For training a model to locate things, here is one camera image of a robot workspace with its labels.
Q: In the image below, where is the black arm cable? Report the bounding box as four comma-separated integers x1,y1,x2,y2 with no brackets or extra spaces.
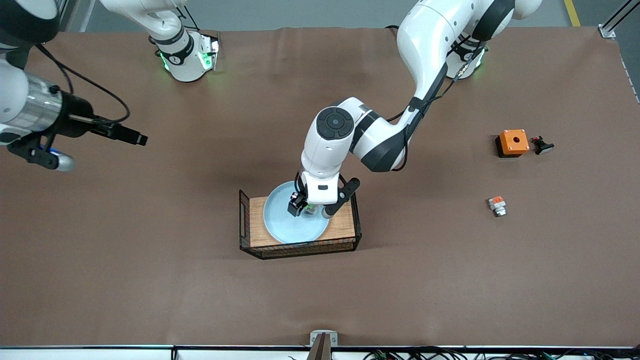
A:
386,44,488,173
34,44,132,125

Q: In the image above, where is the light blue plate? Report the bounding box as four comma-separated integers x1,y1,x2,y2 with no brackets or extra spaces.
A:
263,181,331,245

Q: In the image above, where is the black cable bundle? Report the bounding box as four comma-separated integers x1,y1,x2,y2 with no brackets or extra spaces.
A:
362,346,640,360

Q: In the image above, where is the aluminium frame profile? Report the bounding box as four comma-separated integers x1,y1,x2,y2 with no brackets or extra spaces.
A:
598,0,640,39

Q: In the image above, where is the black push button white cap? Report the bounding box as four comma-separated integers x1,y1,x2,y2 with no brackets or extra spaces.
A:
530,135,555,156

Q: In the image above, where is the white table edge rail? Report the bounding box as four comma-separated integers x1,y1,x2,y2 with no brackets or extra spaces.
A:
0,345,640,360

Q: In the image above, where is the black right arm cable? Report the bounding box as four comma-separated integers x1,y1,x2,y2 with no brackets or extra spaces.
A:
34,44,132,125

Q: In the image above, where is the orange button enclosure box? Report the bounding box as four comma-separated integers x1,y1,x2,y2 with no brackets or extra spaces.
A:
495,129,530,159

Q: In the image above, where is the brown table cover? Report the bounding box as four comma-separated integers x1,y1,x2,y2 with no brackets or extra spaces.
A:
0,25,640,348

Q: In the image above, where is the brown post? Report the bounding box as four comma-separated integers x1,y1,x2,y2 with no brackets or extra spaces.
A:
306,333,332,360

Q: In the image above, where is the grey metal bracket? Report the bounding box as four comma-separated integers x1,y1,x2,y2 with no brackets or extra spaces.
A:
310,330,339,348

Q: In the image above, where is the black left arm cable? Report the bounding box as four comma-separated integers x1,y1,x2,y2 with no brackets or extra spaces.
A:
386,44,488,173

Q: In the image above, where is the black wire basket wooden base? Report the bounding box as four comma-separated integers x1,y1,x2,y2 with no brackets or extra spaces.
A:
238,178,362,260

